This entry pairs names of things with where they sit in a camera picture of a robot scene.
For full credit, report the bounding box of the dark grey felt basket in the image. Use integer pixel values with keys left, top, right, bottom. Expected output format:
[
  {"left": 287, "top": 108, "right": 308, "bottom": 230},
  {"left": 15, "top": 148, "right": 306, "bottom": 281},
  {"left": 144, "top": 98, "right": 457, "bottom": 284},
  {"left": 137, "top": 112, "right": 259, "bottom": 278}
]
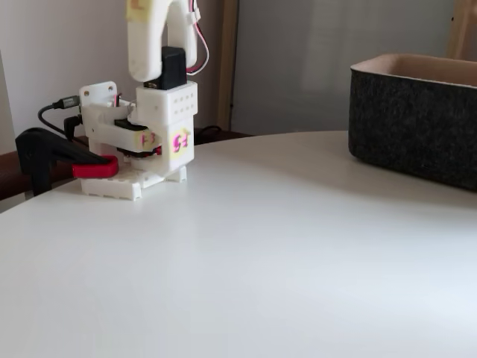
[{"left": 348, "top": 53, "right": 477, "bottom": 194}]

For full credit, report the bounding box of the yellow note marked 5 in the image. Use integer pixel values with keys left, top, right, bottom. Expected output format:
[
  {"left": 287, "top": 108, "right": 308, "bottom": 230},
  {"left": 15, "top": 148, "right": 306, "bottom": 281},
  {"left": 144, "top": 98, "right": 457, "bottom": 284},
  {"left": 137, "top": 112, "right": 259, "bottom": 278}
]
[{"left": 168, "top": 128, "right": 194, "bottom": 162}]

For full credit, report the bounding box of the yellow note marked F3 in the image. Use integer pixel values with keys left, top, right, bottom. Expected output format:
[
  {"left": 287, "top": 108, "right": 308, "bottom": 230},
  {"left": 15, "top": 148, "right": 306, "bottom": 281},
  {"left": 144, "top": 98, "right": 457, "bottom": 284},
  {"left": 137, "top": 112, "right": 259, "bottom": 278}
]
[{"left": 133, "top": 130, "right": 160, "bottom": 151}]

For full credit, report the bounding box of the black angled power plug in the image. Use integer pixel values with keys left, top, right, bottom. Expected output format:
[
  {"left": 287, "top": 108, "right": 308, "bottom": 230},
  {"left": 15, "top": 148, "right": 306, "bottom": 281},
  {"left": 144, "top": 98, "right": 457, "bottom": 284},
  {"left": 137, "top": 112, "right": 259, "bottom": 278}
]
[{"left": 63, "top": 114, "right": 83, "bottom": 142}]

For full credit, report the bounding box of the yellow note pink mark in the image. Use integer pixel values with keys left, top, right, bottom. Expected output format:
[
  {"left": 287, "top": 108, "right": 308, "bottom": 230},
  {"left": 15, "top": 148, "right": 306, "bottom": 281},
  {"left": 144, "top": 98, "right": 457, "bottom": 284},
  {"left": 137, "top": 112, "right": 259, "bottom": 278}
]
[{"left": 125, "top": 0, "right": 154, "bottom": 22}]

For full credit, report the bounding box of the black red clamp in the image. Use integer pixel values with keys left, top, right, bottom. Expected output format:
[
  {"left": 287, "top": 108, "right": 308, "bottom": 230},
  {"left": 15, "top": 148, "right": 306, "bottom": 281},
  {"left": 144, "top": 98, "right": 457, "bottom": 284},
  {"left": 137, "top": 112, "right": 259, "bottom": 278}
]
[{"left": 13, "top": 127, "right": 121, "bottom": 198}]

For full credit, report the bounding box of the beige wooden door frame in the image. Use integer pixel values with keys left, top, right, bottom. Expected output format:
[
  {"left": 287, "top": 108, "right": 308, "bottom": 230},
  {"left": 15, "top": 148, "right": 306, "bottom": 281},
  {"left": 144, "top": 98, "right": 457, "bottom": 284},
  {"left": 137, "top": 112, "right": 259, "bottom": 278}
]
[{"left": 215, "top": 0, "right": 240, "bottom": 132}]

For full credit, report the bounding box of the red white black servo cable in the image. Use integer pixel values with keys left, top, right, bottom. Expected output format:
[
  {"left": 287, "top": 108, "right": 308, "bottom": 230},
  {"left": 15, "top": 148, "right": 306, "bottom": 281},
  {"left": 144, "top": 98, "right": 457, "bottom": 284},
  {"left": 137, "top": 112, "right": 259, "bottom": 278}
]
[{"left": 185, "top": 0, "right": 210, "bottom": 75}]

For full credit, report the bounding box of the black usb cable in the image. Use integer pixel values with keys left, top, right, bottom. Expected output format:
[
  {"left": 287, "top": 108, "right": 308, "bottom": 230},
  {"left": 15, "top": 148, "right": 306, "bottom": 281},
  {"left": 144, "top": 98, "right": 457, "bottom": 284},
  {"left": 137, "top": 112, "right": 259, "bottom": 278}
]
[{"left": 36, "top": 95, "right": 81, "bottom": 142}]

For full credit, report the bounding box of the light wooden post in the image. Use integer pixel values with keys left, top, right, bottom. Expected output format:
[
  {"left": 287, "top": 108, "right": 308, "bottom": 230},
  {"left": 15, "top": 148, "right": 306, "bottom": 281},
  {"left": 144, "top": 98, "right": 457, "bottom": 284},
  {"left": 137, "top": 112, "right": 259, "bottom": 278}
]
[{"left": 446, "top": 0, "right": 477, "bottom": 63}]

